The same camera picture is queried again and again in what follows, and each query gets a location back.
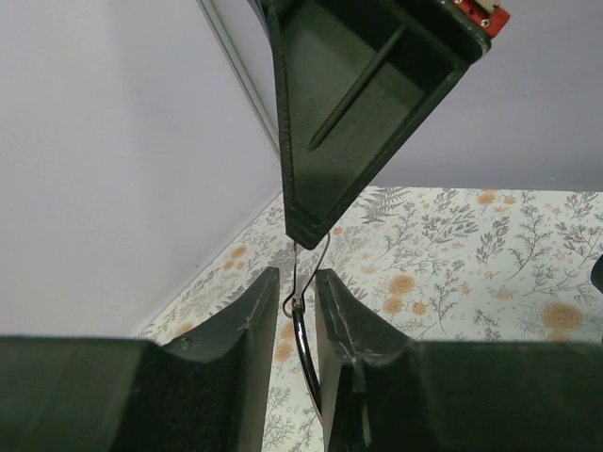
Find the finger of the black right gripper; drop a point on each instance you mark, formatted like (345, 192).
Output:
(353, 81)

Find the large silver keyring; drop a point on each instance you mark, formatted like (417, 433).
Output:
(294, 308)

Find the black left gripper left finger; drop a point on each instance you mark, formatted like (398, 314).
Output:
(206, 390)

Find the floral table mat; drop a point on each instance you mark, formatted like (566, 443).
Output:
(437, 263)

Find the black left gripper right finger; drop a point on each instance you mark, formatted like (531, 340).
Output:
(384, 391)

